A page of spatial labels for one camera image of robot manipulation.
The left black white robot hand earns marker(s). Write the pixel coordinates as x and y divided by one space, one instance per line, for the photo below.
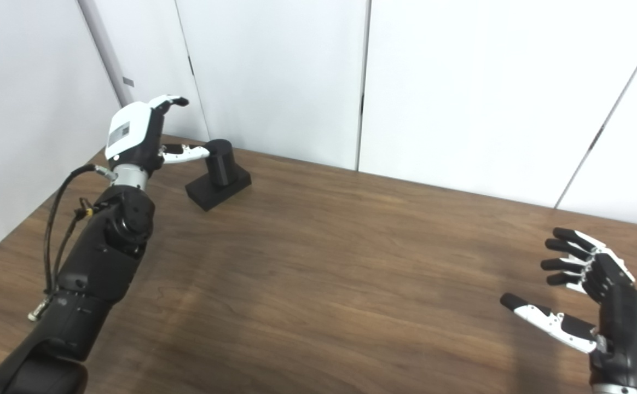
129 131

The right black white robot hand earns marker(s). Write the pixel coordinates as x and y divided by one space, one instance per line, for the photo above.
619 317

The black peg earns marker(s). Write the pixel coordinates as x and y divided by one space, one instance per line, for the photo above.
221 164

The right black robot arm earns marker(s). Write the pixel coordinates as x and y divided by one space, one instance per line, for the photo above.
619 389

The grey wall corner post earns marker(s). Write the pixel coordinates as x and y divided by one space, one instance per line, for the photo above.
105 49

